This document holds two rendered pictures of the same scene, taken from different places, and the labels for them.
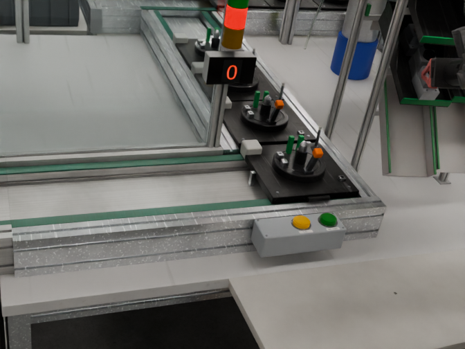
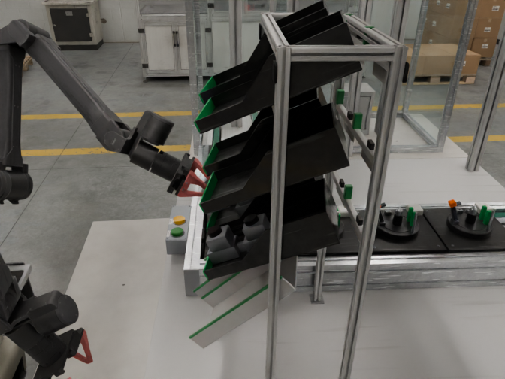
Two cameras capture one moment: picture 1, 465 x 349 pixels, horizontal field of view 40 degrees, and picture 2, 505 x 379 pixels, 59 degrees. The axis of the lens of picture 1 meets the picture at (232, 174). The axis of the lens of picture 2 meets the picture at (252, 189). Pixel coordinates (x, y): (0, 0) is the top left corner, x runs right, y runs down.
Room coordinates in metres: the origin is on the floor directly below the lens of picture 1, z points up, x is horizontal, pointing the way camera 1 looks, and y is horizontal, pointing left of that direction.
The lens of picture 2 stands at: (1.89, -1.26, 1.79)
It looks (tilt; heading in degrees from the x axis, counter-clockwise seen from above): 29 degrees down; 111
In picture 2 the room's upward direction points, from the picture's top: 1 degrees clockwise
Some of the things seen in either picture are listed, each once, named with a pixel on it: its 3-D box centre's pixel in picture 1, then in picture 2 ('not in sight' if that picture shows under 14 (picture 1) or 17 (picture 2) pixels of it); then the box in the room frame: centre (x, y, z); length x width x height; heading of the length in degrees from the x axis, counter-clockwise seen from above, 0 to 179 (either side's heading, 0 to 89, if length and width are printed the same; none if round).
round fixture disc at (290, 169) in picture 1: (299, 164); not in sight; (1.45, -0.17, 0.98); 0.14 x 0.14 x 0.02
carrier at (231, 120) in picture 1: (266, 106); (323, 219); (1.69, -0.06, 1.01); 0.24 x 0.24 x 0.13; 24
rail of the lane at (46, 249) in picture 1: (213, 230); (201, 203); (1.20, 0.02, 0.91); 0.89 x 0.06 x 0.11; 114
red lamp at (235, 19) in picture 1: (236, 15); not in sight; (1.48, 0.05, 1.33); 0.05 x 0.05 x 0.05
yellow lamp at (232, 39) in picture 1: (232, 35); not in sight; (1.48, 0.05, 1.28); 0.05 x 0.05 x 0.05
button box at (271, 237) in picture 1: (298, 233); (179, 228); (1.22, -0.18, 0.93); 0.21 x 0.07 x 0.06; 114
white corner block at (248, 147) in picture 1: (250, 149); not in sight; (1.50, -0.04, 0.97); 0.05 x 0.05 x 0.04; 24
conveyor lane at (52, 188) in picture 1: (183, 189); not in sight; (1.35, 0.12, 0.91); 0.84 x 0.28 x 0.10; 114
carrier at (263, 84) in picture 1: (238, 70); (398, 217); (1.91, 0.04, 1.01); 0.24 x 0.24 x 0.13; 24
